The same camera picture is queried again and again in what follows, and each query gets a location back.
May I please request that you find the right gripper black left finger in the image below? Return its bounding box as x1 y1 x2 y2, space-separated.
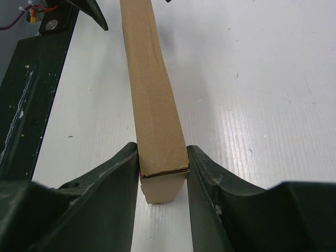
1 142 139 251

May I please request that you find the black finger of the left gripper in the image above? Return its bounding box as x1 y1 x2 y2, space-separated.
69 0 109 31

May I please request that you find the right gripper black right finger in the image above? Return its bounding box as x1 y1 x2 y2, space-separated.
187 145 335 251

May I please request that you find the brown cardboard box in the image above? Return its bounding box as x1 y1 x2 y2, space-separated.
120 1 189 204

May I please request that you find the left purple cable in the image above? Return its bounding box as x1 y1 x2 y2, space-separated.
0 0 35 30

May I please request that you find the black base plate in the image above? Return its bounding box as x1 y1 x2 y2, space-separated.
1 2 79 180

